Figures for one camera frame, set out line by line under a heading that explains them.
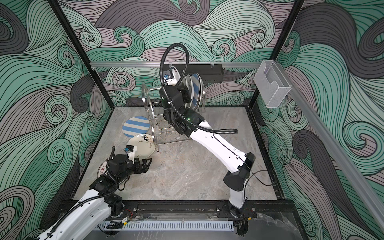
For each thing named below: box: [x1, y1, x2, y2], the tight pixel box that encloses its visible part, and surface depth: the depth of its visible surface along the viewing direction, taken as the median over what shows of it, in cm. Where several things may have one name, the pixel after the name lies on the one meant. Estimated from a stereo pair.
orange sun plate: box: [97, 158, 109, 178], surface depth 87 cm
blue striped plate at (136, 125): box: [122, 116, 151, 138], surface depth 110 cm
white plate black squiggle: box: [126, 133, 156, 160], surface depth 100 cm
